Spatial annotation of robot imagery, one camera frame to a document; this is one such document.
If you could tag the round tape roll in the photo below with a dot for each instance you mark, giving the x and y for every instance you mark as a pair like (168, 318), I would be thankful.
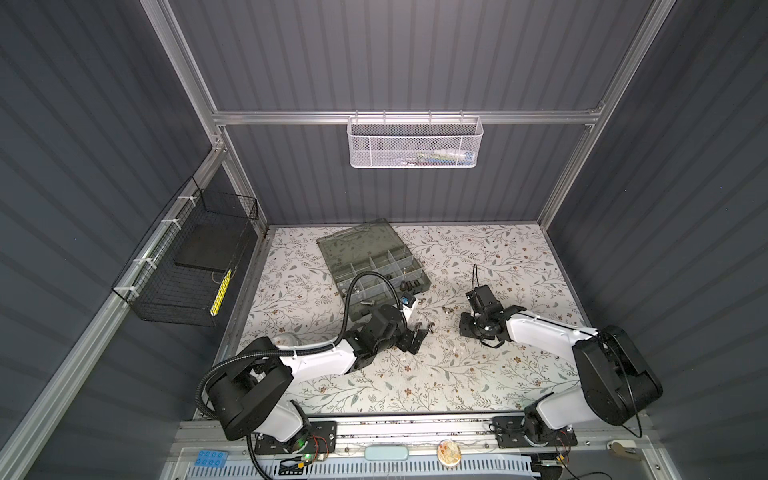
(449, 453)

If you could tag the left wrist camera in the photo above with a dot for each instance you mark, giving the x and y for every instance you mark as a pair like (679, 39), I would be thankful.
(409, 303)

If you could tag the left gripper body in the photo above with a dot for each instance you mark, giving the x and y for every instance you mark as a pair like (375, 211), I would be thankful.
(410, 339)

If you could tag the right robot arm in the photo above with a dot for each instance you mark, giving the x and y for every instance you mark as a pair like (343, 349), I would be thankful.
(615, 382)

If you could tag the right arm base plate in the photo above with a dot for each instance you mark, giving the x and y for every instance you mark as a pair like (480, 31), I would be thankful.
(519, 432)

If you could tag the black wire basket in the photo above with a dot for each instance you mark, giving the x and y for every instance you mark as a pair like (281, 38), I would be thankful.
(207, 231)

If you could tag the blue block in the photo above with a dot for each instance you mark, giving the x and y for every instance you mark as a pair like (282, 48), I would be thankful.
(211, 459)

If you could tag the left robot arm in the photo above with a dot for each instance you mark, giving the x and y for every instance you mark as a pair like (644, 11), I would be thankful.
(246, 393)

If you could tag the grey compartment organizer box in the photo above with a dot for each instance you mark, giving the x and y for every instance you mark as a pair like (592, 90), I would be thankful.
(372, 246)

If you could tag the floral table mat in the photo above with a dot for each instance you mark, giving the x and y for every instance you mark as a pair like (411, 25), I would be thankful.
(295, 294)

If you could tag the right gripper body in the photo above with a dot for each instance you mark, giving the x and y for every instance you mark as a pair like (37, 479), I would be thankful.
(481, 309)

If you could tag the white wire mesh basket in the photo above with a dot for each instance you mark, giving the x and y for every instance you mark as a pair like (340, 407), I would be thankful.
(414, 141)

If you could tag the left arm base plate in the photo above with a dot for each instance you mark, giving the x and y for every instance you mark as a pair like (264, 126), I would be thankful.
(318, 438)

